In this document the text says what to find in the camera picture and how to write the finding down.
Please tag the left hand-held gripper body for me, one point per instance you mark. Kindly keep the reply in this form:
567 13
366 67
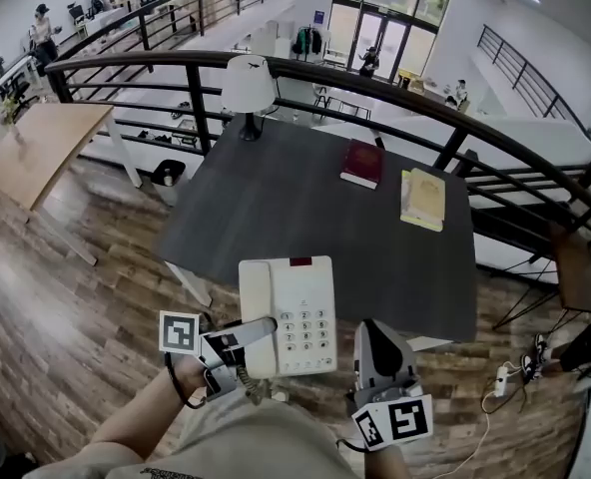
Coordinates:
178 332

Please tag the straight black metal railing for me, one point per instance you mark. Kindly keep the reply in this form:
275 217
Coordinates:
176 13
525 73

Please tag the person's right forearm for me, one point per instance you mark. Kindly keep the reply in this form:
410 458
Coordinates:
385 464

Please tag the person's beige shirt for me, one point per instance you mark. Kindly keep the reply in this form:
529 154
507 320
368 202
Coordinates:
245 442

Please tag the black waste bin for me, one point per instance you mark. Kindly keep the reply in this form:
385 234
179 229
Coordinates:
168 172

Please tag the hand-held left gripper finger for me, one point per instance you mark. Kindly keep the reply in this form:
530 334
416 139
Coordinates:
255 330

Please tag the person's left forearm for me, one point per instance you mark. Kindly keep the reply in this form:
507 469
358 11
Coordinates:
141 417

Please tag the curved black metal railing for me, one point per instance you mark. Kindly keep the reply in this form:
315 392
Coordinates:
355 80

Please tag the white telephone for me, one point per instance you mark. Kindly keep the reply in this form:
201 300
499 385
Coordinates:
300 292

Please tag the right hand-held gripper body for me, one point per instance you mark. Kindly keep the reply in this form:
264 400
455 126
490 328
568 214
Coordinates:
405 419

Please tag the yellow-green book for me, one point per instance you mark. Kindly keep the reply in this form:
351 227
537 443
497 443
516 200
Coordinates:
404 202

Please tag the white power strip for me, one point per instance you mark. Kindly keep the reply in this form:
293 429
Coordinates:
500 381

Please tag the clothes rack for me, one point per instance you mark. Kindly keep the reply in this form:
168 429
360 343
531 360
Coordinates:
308 43

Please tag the glass entrance door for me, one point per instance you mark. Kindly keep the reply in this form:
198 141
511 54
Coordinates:
390 23

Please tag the dark grey table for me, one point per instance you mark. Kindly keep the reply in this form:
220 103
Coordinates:
285 212

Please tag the white table lamp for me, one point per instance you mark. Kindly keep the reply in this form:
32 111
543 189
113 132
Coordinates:
248 85

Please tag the brown wooden side table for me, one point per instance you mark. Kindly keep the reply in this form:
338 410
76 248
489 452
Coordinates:
577 277

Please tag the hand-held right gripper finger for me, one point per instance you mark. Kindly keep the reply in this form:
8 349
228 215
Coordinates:
363 352
408 362

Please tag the red book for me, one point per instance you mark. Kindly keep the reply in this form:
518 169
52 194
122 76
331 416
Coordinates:
362 163

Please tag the small potted plant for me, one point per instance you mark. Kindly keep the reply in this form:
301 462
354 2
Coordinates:
10 110

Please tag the blue wall sign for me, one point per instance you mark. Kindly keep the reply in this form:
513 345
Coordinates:
319 16

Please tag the light wooden table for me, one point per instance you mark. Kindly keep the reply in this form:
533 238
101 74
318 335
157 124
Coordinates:
41 147

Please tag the beige book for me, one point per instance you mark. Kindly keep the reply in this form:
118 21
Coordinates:
426 193

